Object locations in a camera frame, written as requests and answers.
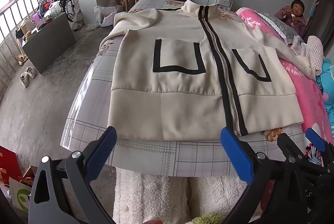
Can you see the metal window railing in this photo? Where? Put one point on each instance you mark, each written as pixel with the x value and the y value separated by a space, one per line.
pixel 10 31

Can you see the beige slippers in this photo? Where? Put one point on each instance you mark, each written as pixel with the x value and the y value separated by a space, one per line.
pixel 22 59

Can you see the wheelchair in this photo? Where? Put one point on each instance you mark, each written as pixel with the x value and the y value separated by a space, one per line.
pixel 68 7

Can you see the pink floral blanket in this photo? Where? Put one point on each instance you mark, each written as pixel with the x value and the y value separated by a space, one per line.
pixel 300 88

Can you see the dark wooden door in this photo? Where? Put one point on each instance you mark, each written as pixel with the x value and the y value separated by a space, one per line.
pixel 319 12

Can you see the beige zip jacket black trim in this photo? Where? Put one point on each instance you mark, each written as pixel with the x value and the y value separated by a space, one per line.
pixel 177 98

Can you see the white green paper bag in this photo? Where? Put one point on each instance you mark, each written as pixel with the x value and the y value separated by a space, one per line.
pixel 21 196

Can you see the red box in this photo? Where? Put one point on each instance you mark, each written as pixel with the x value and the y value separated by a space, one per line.
pixel 9 164

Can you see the white shoe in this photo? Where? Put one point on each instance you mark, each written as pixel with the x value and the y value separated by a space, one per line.
pixel 24 79
pixel 31 71

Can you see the lace-edged grey green pillow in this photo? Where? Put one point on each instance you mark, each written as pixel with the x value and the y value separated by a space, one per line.
pixel 276 23

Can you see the white plastic bag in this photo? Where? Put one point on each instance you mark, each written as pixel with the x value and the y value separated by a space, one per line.
pixel 107 15

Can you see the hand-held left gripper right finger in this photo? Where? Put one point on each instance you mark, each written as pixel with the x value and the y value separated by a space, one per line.
pixel 236 156

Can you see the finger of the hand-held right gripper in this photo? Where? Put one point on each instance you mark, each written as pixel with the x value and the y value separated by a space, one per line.
pixel 315 139
pixel 288 145

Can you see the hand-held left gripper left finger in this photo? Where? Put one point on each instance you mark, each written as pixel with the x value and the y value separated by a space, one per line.
pixel 100 153

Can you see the pink white checkered cloth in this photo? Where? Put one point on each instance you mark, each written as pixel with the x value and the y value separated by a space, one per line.
pixel 314 49

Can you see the brown cardboard box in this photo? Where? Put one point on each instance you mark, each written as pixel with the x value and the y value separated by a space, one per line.
pixel 30 174

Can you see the pile of bags and clothes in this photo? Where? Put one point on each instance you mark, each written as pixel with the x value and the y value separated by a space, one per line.
pixel 49 5

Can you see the white water dispenser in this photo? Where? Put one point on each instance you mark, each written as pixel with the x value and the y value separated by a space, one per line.
pixel 224 3

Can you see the grey cabinet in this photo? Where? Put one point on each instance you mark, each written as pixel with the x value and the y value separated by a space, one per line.
pixel 49 44

